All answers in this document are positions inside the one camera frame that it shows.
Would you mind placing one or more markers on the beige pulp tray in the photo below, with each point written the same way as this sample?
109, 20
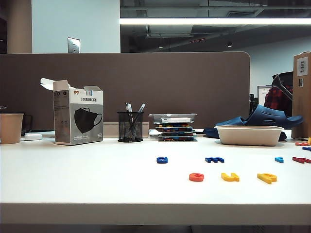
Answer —
247, 136

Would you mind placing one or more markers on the black mesh pen holder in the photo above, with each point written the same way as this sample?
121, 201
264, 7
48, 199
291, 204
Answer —
130, 131

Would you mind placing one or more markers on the white earbuds case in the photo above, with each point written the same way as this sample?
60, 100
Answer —
32, 136

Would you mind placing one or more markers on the yellow letter p magnet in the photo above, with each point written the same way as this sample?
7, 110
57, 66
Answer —
266, 179

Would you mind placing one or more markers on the grey face mask box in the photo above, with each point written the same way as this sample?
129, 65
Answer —
85, 121

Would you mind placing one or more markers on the yellow letter u magnet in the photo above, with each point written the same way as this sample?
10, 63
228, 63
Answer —
229, 178

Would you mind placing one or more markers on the orange letter w magnet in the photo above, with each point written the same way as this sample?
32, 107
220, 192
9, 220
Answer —
301, 143

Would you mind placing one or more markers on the orange letter c magnet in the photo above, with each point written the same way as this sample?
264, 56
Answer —
196, 178

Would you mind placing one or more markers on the blue letter y magnet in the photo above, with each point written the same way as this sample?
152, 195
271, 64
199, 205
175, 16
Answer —
307, 148

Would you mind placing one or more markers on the navy blue rubber slipper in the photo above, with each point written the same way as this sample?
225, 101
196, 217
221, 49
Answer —
264, 114
228, 121

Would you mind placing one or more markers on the black office chair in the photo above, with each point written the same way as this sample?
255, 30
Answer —
281, 77

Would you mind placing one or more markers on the brown cardboard box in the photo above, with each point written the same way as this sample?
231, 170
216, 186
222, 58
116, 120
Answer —
301, 109

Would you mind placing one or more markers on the blue letter m magnet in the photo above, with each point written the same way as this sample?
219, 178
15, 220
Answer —
213, 160

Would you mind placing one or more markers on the computer monitor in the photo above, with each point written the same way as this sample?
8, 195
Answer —
262, 93

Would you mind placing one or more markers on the blue letter g magnet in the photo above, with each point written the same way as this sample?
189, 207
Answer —
162, 160

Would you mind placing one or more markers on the clear plastic tray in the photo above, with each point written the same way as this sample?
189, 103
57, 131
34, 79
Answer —
155, 119

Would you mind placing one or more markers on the metal wall switch plate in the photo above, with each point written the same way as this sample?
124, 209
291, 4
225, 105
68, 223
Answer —
73, 45

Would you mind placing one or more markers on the red letter h magnet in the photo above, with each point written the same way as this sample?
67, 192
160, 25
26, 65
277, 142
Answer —
301, 159

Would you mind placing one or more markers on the light blue letter r magnet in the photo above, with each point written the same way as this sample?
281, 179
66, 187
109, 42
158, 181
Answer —
279, 159

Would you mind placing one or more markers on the red plaid shirt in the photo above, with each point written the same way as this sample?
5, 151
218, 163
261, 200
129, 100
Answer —
277, 99

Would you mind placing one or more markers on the brown desk divider panel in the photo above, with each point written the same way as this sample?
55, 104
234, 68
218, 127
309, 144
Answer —
145, 80

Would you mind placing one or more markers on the brown paper cup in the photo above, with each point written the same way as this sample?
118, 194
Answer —
11, 128

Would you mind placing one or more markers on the magnet letter blister pack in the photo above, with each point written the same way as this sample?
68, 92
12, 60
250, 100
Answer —
177, 133
175, 126
177, 138

